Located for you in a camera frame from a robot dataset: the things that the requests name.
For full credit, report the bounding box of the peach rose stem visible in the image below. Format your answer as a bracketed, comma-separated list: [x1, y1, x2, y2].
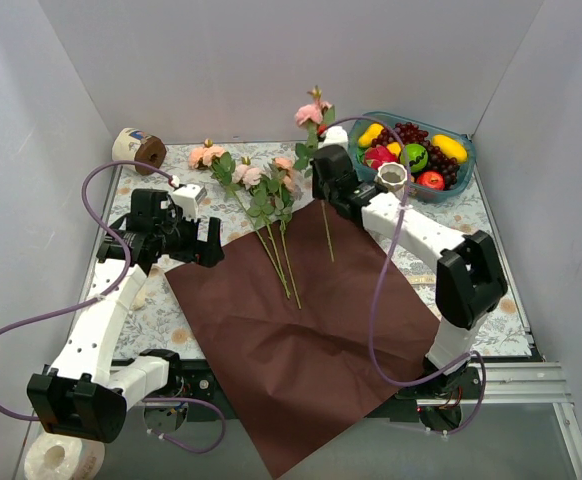
[188, 138, 285, 281]
[269, 157, 302, 310]

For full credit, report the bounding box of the deep pink rose stem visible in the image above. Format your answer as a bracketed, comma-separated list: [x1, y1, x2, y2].
[293, 84, 336, 262]

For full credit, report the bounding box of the pale pink rose stem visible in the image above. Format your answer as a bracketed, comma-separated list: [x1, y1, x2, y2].
[231, 158, 290, 299]

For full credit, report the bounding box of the red wrapping paper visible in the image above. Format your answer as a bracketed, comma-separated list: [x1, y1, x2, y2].
[167, 202, 439, 477]

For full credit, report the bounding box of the cream printed ribbon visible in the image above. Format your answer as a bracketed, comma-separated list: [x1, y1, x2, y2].
[130, 266, 164, 311]

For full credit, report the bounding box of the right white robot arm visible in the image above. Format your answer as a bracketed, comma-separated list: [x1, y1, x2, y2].
[312, 145, 508, 398]

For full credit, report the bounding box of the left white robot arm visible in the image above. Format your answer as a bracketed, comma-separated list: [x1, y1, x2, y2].
[27, 184, 224, 443]

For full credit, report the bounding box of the white ceramic vase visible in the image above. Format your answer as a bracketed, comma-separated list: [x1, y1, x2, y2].
[374, 162, 409, 197]

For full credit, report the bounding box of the floral patterned table mat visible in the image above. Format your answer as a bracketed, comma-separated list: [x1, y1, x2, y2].
[88, 145, 534, 361]

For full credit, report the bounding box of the pink dragon fruit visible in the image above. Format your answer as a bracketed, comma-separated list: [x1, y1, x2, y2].
[363, 145, 398, 170]

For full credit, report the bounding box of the left yellow mango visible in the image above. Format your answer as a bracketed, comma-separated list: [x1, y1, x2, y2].
[357, 123, 384, 149]

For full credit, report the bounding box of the yellow mango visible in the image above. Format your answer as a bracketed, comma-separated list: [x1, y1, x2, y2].
[357, 123, 384, 149]
[431, 134, 468, 164]

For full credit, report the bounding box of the small yellow lemon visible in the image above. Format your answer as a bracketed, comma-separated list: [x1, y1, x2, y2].
[386, 142, 402, 157]

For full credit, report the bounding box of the dark red grape bunch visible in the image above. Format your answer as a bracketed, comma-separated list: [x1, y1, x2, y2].
[358, 122, 463, 190]

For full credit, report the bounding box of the teal plastic fruit basket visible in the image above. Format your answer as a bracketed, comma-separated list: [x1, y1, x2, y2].
[348, 112, 476, 203]

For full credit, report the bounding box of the brown-ended paper roll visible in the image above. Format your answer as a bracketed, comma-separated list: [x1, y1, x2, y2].
[112, 128, 167, 176]

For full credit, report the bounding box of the red apple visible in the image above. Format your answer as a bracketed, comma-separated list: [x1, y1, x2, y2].
[416, 171, 445, 191]

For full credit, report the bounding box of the right yellow mango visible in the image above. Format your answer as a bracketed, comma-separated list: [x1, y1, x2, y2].
[431, 134, 468, 164]

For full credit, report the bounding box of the white tissue roll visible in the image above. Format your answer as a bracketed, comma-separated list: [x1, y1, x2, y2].
[24, 433, 105, 480]

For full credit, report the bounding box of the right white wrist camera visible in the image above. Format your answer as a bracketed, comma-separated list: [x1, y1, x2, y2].
[318, 126, 349, 149]

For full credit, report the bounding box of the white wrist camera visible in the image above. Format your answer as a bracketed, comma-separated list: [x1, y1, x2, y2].
[318, 126, 349, 149]
[171, 184, 207, 221]

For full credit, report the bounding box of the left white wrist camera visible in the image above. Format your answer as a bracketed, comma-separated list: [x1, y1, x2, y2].
[171, 184, 207, 221]

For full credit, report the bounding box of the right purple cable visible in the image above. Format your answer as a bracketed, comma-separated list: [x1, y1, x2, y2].
[320, 117, 486, 435]

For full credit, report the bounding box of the purple cable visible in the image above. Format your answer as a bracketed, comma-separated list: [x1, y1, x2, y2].
[320, 117, 486, 435]
[0, 162, 227, 454]

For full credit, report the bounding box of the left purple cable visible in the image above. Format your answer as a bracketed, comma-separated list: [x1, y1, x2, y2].
[0, 162, 227, 454]

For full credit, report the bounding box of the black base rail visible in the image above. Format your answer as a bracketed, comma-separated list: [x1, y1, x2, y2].
[125, 349, 477, 431]

